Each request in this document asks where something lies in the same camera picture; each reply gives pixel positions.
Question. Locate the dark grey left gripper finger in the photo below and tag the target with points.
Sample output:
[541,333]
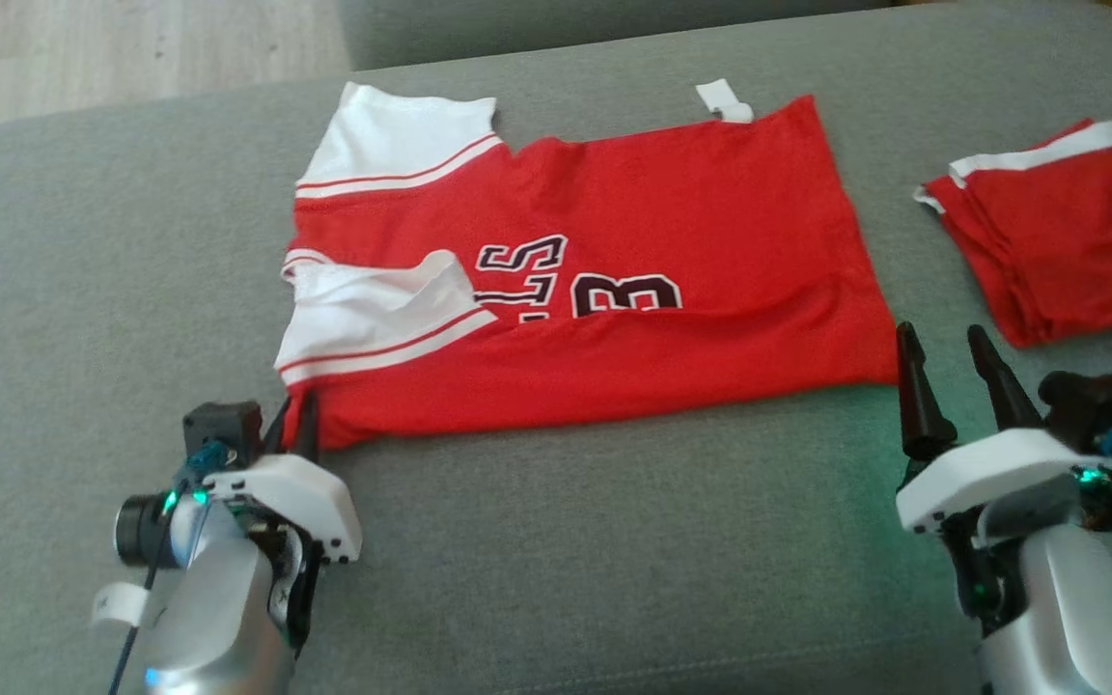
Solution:
[279,430]
[306,425]

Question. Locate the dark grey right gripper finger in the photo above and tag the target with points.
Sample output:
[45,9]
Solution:
[921,415]
[1005,396]

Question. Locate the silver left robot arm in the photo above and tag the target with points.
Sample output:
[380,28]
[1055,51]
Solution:
[218,618]

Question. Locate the red basketball jersey number 23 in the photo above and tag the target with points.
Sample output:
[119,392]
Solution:
[710,367]

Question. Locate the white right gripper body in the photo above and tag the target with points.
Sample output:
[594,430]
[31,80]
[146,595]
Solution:
[990,473]

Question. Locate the long grey sofa seat cushion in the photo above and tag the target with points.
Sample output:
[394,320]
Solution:
[566,29]

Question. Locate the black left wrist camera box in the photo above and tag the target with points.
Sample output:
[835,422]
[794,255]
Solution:
[223,430]

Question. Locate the red shorts with white band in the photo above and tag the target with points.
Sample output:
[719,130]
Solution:
[1068,251]

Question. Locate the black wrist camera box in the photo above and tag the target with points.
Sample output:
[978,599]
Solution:
[223,430]
[1092,405]

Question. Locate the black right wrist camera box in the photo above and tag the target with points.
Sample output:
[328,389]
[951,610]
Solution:
[1092,405]

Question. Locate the grey couch cushion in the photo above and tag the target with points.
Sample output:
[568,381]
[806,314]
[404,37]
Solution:
[566,541]

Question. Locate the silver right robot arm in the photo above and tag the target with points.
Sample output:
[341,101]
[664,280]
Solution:
[1068,618]

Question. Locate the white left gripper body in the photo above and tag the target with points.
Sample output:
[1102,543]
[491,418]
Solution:
[305,502]

